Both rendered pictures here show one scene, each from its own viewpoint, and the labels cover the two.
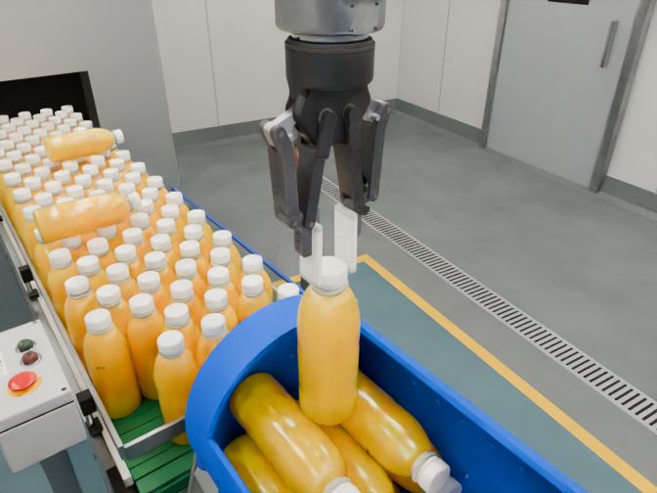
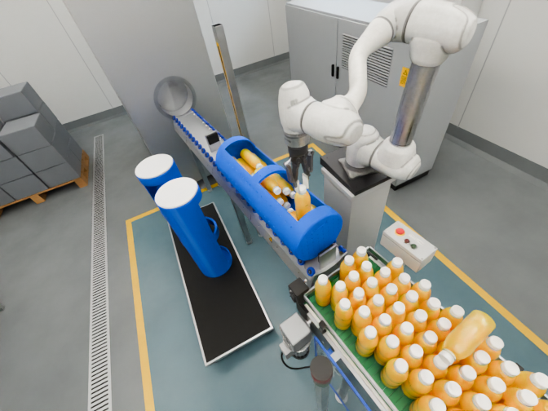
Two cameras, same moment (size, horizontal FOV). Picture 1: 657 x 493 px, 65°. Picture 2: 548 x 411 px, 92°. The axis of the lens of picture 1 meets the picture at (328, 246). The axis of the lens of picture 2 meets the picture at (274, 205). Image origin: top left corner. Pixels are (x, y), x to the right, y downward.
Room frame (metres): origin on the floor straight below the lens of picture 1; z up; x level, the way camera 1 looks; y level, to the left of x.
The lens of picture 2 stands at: (1.27, 0.04, 2.12)
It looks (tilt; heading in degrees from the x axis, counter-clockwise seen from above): 46 degrees down; 192
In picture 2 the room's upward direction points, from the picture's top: 11 degrees counter-clockwise
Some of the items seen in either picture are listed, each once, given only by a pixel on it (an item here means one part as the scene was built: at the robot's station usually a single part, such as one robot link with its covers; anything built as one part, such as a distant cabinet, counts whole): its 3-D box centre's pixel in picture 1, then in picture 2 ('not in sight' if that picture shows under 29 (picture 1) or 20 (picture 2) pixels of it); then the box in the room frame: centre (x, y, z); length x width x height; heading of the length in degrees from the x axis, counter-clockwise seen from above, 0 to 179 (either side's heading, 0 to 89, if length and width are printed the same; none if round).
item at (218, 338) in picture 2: not in sight; (213, 268); (0.12, -0.87, 0.08); 1.50 x 0.52 x 0.15; 30
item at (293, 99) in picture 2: not in sight; (297, 107); (0.46, 0.01, 1.70); 0.13 x 0.11 x 0.16; 46
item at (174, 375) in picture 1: (180, 389); (359, 262); (0.62, 0.25, 1.00); 0.07 x 0.07 x 0.19
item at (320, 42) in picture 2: not in sight; (353, 85); (-1.85, 0.57, 0.72); 2.15 x 0.54 x 1.45; 30
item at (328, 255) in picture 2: not in sight; (326, 256); (0.58, 0.10, 0.99); 0.10 x 0.02 x 0.12; 127
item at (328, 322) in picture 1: (328, 346); (302, 205); (0.46, 0.00, 1.23); 0.07 x 0.07 x 0.19
